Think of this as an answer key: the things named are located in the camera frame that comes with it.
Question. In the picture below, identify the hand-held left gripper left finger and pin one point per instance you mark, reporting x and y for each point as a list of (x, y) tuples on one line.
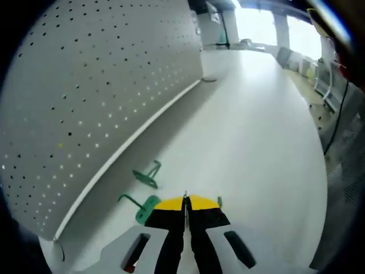
[(168, 228)]

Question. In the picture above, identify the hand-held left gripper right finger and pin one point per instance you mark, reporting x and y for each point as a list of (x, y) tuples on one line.
[(205, 228)]

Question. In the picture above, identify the green hook assembly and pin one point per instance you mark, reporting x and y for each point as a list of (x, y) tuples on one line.
[(219, 201), (146, 208), (146, 177)]

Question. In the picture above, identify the white perforated mounting plate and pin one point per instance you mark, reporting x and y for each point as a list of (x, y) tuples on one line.
[(99, 85)]

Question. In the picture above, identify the grey mesh office chair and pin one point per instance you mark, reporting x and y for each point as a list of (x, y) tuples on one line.
[(345, 171)]

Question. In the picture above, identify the black upright stand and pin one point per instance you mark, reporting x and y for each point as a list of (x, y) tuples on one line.
[(225, 28)]

